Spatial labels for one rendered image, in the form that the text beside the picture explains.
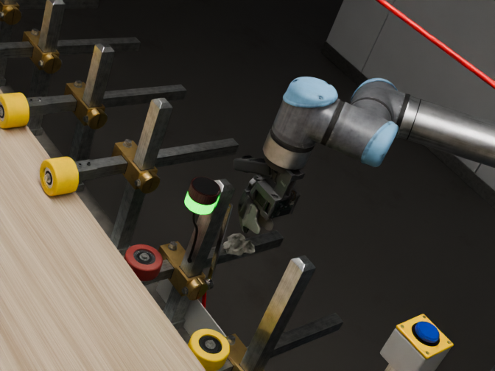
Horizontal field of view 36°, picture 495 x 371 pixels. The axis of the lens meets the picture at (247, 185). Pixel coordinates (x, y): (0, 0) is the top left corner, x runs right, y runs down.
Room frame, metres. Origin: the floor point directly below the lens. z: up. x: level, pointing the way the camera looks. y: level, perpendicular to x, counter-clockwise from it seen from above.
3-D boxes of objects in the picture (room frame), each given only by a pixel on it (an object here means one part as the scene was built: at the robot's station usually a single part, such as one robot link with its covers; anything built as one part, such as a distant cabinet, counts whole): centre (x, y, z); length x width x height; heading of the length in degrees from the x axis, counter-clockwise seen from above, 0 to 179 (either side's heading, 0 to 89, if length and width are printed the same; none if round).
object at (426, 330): (0.94, -0.35, 1.22); 0.04 x 0.04 x 0.02
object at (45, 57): (1.76, 0.64, 0.94); 0.14 x 0.06 x 0.05; 50
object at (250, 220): (1.28, -0.04, 1.04); 0.06 x 0.03 x 0.09; 50
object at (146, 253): (1.21, 0.14, 0.85); 0.08 x 0.08 x 0.11
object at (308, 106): (1.29, -0.05, 1.32); 0.10 x 0.09 x 0.12; 86
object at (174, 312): (1.27, 0.04, 0.88); 0.04 x 0.04 x 0.48; 50
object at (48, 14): (1.74, 0.62, 0.88); 0.04 x 0.04 x 0.48; 50
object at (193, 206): (1.23, 0.07, 1.08); 0.06 x 0.06 x 0.02
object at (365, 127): (1.30, -0.16, 1.32); 0.12 x 0.12 x 0.09; 86
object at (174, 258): (1.28, 0.06, 0.84); 0.14 x 0.06 x 0.05; 50
